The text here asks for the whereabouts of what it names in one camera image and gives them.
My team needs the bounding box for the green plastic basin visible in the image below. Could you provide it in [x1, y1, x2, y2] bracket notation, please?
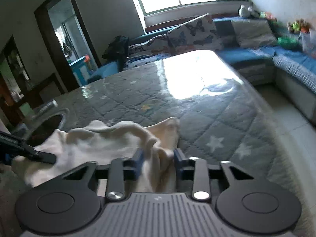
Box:
[277, 37, 300, 49]

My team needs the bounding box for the green plush toy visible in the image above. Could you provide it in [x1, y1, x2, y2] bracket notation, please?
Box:
[287, 19, 311, 34]

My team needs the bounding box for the glass-topped quilted table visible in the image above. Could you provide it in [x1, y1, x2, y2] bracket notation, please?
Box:
[0, 50, 310, 237]

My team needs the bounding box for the small butterfly print pillow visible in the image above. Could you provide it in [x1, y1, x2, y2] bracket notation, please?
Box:
[128, 35, 171, 55]

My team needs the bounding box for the dark wooden door frame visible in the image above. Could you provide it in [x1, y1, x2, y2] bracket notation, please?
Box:
[34, 0, 102, 92]

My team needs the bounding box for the large butterfly print pillow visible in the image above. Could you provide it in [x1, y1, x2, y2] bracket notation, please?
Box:
[166, 13, 223, 55]

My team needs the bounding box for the grey remote control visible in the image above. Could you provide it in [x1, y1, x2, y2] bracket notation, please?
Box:
[37, 100, 59, 113]

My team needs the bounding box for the round black induction cooktop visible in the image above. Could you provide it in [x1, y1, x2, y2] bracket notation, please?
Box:
[25, 113, 66, 149]

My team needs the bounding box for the blue sheet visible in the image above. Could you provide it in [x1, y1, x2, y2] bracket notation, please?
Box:
[257, 46, 316, 66]

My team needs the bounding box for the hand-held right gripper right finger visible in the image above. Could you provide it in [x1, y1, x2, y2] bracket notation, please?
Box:
[173, 148, 255, 200]

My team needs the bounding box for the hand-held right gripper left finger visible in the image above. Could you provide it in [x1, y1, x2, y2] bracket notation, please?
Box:
[62, 149, 145, 201]

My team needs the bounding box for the flat butterfly cushion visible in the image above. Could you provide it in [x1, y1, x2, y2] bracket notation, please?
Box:
[123, 52, 169, 70]

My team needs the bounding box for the blue toy cabinet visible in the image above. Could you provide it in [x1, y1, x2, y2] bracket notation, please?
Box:
[69, 55, 97, 86]

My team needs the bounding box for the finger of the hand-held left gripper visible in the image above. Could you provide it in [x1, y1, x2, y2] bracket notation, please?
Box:
[0, 131, 57, 165]

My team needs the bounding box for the black bag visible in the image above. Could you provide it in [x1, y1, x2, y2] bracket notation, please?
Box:
[102, 35, 130, 61]

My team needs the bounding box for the colourful toy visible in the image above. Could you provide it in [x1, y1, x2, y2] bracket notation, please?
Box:
[259, 11, 277, 22]

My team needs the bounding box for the panda plush toy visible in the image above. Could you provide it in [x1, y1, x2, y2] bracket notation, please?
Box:
[238, 4, 260, 19]

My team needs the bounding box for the plain grey pillow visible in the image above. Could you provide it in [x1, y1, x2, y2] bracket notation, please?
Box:
[231, 19, 277, 49]

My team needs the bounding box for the clear plastic storage box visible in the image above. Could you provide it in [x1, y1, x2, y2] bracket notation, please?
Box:
[299, 30, 316, 58]

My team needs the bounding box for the blue sofa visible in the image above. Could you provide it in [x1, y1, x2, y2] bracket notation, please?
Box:
[88, 17, 316, 124]

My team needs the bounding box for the dark wooden cabinet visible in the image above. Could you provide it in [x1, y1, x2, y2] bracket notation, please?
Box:
[0, 37, 33, 129]

